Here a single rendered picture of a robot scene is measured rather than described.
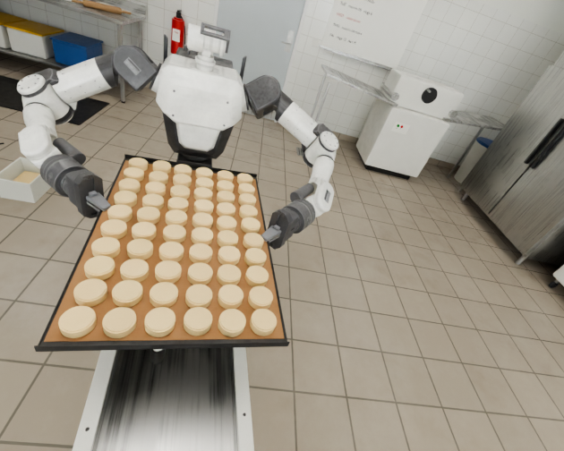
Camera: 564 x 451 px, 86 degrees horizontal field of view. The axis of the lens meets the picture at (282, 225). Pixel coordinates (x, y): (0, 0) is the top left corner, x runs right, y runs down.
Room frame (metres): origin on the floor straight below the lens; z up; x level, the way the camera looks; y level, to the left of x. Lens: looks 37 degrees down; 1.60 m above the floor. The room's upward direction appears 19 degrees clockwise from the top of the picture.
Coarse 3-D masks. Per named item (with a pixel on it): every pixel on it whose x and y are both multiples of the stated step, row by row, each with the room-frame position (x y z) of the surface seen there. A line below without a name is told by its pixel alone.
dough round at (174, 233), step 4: (164, 228) 0.50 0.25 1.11; (168, 228) 0.50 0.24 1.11; (172, 228) 0.50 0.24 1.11; (176, 228) 0.51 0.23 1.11; (180, 228) 0.51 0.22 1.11; (164, 232) 0.49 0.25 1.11; (168, 232) 0.49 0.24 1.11; (172, 232) 0.49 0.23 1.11; (176, 232) 0.50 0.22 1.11; (180, 232) 0.50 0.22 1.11; (184, 232) 0.50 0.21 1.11; (164, 236) 0.48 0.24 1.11; (168, 236) 0.48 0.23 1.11; (172, 236) 0.48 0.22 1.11; (176, 236) 0.48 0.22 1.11; (180, 236) 0.49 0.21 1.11; (184, 236) 0.50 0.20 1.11; (168, 240) 0.47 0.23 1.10; (172, 240) 0.47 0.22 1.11; (176, 240) 0.48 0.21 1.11; (180, 240) 0.48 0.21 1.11
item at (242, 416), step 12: (240, 348) 0.40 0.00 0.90; (240, 360) 0.38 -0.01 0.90; (240, 372) 0.35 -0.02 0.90; (240, 384) 0.32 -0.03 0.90; (240, 396) 0.30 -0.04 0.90; (240, 408) 0.28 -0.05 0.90; (240, 420) 0.26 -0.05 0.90; (240, 432) 0.23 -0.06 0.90; (240, 444) 0.22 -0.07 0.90; (252, 444) 0.22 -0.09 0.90
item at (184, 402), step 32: (128, 352) 0.34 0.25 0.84; (160, 352) 0.33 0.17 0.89; (192, 352) 0.39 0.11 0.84; (224, 352) 0.41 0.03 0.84; (128, 384) 0.27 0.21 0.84; (160, 384) 0.29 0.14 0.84; (192, 384) 0.32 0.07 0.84; (224, 384) 0.34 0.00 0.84; (128, 416) 0.21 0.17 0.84; (160, 416) 0.23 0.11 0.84; (192, 416) 0.25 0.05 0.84; (224, 416) 0.27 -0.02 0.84; (128, 448) 0.17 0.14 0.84; (160, 448) 0.18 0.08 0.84; (192, 448) 0.20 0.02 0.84; (224, 448) 0.22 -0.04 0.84
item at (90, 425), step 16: (112, 352) 0.30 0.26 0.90; (96, 368) 0.26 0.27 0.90; (112, 368) 0.27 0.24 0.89; (96, 384) 0.23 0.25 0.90; (96, 400) 0.21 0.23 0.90; (96, 416) 0.18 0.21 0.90; (80, 432) 0.15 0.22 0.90; (96, 432) 0.16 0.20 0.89; (80, 448) 0.13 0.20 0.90; (96, 448) 0.15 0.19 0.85
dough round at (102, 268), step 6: (96, 258) 0.36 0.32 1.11; (102, 258) 0.36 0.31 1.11; (108, 258) 0.37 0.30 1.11; (90, 264) 0.34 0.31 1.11; (96, 264) 0.34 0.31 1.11; (102, 264) 0.35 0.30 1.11; (108, 264) 0.35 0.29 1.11; (114, 264) 0.36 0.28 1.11; (90, 270) 0.33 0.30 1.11; (96, 270) 0.33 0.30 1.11; (102, 270) 0.34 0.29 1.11; (108, 270) 0.34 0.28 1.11; (114, 270) 0.35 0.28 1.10; (90, 276) 0.32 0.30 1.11; (96, 276) 0.32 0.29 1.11; (102, 276) 0.33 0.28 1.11; (108, 276) 0.34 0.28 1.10
